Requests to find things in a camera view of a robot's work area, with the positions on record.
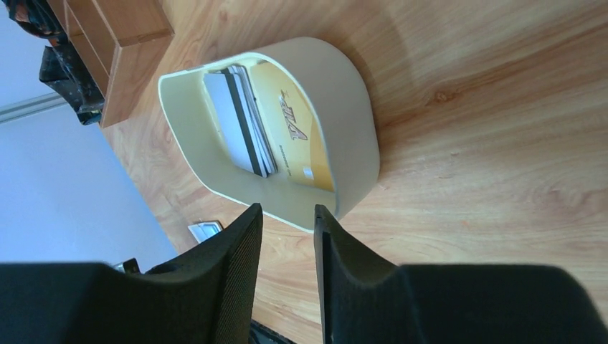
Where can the beige plate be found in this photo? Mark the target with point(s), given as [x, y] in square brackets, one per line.
[337, 95]

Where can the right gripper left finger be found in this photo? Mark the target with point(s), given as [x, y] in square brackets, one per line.
[204, 295]

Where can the wooden compartment tray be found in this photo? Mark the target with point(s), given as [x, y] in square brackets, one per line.
[121, 44]

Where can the yellow VIP card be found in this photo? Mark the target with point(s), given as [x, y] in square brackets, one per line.
[291, 127]

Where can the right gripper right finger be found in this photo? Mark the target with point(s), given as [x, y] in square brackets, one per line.
[365, 298]

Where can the right aluminium corner post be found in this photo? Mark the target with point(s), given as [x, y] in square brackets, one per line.
[32, 106]

